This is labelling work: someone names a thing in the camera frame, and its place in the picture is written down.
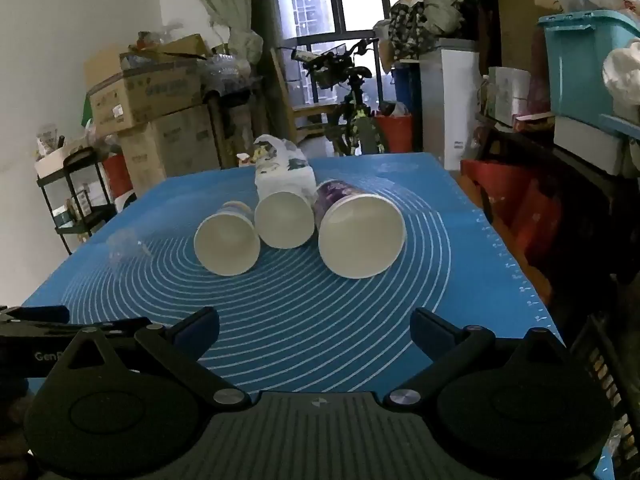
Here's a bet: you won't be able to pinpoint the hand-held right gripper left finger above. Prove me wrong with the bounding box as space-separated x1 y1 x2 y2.
45 306 252 415

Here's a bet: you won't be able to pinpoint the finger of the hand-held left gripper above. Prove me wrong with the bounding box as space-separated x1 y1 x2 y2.
0 304 71 326

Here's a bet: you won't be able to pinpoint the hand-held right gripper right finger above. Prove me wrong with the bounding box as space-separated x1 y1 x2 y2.
382 308 596 411

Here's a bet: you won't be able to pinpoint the small white paper cup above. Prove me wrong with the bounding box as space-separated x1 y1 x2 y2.
193 201 261 277

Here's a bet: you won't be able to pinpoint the purple printed paper cup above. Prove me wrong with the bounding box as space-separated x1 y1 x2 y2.
312 179 407 280

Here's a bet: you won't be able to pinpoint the clear plastic cup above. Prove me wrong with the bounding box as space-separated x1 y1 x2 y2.
106 230 150 265

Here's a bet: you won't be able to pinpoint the blue silicone mat with rings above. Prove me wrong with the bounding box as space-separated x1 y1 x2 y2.
20 152 617 480

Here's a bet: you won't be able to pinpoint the black metal shelf rack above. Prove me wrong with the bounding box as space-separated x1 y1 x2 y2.
35 147 127 256

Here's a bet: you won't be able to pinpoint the red bags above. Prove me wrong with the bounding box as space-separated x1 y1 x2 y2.
459 157 553 263

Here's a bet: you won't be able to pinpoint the white box on rack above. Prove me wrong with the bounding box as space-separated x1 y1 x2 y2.
34 127 96 178

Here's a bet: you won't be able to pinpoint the white printed plastic bag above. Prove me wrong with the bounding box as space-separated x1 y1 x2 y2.
251 135 315 197

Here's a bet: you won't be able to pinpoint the large brown cardboard box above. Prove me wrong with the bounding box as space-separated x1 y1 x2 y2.
119 105 222 196

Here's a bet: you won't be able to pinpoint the black plastic crate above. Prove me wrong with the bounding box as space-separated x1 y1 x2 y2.
569 314 640 467

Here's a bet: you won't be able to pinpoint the red bucket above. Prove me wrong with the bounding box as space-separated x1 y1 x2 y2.
372 112 416 154

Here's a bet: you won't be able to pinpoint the white cabinet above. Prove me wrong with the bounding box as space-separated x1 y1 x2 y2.
419 37 485 172

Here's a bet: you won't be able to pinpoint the printed cardboard box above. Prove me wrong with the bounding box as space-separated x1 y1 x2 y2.
82 35 212 137

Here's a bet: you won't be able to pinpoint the wooden chair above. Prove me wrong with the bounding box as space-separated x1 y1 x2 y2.
270 47 347 147

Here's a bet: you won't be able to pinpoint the white box under bin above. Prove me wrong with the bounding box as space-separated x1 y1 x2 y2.
552 115 627 177

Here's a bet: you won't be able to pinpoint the black bicycle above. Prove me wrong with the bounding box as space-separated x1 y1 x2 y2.
290 37 390 157

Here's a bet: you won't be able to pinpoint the teal plastic storage bin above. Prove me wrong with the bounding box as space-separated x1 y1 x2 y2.
537 10 640 127

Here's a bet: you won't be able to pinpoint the floral cloth bundle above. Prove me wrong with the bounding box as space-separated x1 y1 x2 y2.
387 0 467 62

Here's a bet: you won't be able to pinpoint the crumpled white plastic bag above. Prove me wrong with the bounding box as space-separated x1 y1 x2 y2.
602 39 640 122

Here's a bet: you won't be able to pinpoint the pale green curtain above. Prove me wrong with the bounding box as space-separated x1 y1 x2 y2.
185 0 264 63

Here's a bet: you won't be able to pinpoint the tall brown cardboard box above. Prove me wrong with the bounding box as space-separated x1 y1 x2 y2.
494 0 553 72

